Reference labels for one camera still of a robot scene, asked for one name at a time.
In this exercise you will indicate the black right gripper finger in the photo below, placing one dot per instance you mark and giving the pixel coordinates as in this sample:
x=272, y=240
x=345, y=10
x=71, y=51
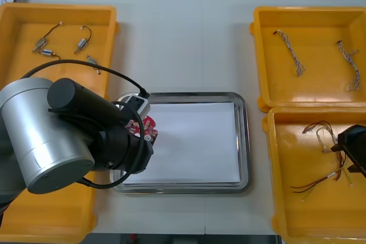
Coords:
x=359, y=169
x=353, y=141

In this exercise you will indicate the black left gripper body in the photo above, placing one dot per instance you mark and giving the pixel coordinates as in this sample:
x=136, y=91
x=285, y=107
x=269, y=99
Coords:
x=143, y=155

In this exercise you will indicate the round red circuit board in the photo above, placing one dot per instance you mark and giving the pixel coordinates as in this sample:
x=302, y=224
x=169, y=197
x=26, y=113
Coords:
x=147, y=129

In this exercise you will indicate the blue label metal solenoid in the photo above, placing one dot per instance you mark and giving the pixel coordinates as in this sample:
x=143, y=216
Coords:
x=47, y=53

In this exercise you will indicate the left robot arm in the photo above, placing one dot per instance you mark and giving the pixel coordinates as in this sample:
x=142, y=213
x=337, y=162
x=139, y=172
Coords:
x=43, y=135

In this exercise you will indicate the white paper sheet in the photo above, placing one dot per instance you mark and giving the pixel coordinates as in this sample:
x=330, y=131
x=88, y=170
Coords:
x=194, y=141

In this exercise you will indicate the yellow-orange plastic bin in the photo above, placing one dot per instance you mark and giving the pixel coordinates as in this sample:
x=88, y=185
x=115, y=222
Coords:
x=57, y=212
x=300, y=212
x=263, y=27
x=17, y=21

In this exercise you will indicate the steel tray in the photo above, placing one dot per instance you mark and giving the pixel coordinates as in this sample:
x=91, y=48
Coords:
x=243, y=141

